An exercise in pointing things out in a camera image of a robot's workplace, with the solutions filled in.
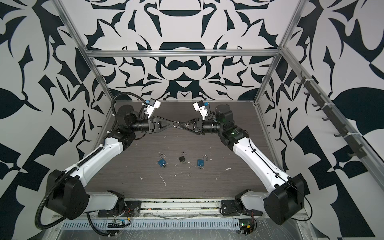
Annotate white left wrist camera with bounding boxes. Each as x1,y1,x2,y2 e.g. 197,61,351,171
145,99,161,119

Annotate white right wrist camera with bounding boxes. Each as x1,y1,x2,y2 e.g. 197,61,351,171
193,101,209,120

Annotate white slotted cable duct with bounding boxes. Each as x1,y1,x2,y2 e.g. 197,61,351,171
61,218,241,231

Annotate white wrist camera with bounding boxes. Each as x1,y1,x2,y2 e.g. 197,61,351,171
145,99,161,119
193,101,209,120

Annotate black corrugated cable conduit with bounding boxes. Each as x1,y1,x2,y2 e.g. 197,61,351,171
34,91,149,230

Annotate black padlock middle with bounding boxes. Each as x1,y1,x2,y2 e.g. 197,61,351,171
179,152,186,164

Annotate green circuit board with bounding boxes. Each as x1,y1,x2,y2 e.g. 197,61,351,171
240,220,258,236
108,218,131,228

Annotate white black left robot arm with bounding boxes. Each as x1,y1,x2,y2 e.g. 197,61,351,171
36,105,179,221

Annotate blue padlock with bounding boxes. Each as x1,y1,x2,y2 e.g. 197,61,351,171
158,153,167,168
197,155,208,169

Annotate grey wall hook rail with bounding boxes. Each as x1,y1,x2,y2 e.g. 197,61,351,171
298,76,369,159

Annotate left green circuit board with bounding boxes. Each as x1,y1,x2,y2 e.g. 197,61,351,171
108,218,131,228

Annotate right green circuit board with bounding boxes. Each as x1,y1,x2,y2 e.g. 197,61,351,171
240,220,258,236

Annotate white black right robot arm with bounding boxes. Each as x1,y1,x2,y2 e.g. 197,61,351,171
174,105,305,225

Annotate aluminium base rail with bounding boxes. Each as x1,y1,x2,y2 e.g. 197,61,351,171
53,198,307,220

